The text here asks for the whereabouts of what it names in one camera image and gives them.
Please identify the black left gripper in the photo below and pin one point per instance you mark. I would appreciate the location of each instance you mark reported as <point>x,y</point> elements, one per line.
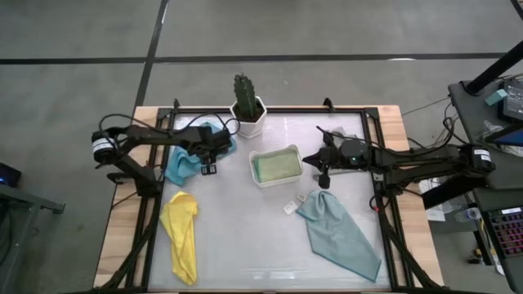
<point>208,143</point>

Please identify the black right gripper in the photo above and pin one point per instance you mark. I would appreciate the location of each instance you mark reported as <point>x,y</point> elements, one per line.
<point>347,157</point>

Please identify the bright blue microfiber towel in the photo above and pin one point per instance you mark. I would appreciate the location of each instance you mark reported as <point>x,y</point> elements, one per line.
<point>181,167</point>

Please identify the pale green microfiber towel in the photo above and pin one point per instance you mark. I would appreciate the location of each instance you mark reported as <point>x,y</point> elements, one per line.
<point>278,165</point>

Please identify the grey microfiber towel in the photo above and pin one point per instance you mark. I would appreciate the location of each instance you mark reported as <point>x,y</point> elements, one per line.
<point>337,130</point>

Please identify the thin teal microfiber towel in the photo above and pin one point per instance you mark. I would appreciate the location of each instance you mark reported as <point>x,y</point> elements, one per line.
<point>339,241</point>

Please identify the yellow microfiber towel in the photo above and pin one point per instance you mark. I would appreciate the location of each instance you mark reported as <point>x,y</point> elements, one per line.
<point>181,245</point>

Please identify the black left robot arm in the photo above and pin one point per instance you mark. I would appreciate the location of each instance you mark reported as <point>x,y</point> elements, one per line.
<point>155,136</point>

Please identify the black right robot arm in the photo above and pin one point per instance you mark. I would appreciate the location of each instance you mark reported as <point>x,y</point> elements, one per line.
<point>429,161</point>

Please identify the tiny white tag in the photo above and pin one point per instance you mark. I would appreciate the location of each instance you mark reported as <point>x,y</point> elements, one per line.
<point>301,197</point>

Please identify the white rectangular tag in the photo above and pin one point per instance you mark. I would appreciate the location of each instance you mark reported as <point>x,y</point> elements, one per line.
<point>289,208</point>

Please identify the white plastic bin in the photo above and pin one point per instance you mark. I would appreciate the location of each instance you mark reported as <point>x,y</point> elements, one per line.
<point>255,179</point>

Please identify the white hexagonal plant pot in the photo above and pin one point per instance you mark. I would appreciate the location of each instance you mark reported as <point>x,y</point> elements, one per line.
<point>249,126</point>

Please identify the green cactus plant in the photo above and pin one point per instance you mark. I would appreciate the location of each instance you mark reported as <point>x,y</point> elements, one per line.
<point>245,96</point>

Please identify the black stand base beam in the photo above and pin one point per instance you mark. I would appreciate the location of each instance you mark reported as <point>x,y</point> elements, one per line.
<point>449,190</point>

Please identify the clear plastic bottle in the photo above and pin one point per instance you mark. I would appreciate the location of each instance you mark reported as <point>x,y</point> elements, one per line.
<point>470,214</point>

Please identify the dark grey side cart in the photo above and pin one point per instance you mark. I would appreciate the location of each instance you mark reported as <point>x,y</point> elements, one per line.
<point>470,134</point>

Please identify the small yellow black tool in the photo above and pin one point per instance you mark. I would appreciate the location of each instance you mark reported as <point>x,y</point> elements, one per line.
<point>476,257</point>

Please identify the dark grey side desk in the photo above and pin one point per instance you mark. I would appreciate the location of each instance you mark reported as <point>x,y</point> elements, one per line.
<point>24,200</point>

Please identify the crumpled clear plastic bag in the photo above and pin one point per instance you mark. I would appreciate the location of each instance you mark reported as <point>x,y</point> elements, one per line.
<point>512,150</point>

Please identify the small teal box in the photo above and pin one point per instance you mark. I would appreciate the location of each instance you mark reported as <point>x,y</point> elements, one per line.
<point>496,98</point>

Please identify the dark tablet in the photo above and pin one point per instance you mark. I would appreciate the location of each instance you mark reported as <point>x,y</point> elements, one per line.
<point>510,138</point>

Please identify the laptop with backlit keyboard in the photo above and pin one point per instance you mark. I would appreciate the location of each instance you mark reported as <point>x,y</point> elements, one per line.
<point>508,232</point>

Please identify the black device with blue light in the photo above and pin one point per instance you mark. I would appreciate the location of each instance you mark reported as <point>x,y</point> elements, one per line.
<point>10,175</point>

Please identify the black stand pole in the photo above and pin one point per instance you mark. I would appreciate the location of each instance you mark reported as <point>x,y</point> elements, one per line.
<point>494,69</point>

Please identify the black electronics box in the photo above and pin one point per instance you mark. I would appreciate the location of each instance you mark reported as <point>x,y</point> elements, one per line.
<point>515,102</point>

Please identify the black aluminium rig frame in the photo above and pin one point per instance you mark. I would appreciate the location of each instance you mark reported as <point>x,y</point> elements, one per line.
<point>294,110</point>

